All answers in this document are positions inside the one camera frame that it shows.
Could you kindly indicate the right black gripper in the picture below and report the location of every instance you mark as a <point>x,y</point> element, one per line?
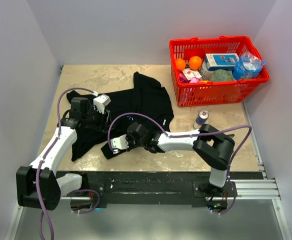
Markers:
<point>128,139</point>

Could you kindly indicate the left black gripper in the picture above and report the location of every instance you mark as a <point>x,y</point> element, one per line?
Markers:
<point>105,122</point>

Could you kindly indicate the black t-shirt garment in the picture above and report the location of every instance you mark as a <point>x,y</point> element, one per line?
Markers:
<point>147,97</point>

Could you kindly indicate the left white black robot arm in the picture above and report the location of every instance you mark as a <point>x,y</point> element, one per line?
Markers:
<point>37,184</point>

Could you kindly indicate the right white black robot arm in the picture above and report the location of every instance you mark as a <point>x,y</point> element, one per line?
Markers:
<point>215,149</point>

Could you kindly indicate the energy drink can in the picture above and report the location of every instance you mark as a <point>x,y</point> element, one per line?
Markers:
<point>201,118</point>

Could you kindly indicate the pink white packet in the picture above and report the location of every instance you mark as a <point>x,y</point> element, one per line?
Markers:
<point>189,74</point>

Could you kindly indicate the left orange fruit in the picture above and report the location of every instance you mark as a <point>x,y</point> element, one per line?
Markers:
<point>180,64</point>

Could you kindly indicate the orange fruit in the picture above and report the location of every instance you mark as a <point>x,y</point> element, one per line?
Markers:
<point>180,64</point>
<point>195,62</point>

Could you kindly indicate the right orange fruit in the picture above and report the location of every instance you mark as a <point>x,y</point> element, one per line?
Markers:
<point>195,62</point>

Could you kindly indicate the blue white box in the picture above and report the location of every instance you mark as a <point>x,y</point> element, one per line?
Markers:
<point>221,61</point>

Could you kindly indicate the blue plastic bag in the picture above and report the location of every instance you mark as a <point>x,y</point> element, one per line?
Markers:
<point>248,66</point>

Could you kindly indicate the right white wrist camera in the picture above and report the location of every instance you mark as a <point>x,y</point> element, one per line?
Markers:
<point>119,143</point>

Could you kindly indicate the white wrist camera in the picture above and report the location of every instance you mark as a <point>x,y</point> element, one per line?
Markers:
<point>101,102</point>
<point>119,143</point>

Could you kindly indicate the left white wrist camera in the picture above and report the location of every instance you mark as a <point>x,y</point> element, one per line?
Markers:
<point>101,102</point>

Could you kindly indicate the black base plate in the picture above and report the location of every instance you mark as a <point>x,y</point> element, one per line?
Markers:
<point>153,188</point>

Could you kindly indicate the black square frame stand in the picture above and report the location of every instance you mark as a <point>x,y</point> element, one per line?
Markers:
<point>230,136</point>

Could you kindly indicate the aluminium rail frame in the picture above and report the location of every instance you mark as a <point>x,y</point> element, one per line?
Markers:
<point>248,186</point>

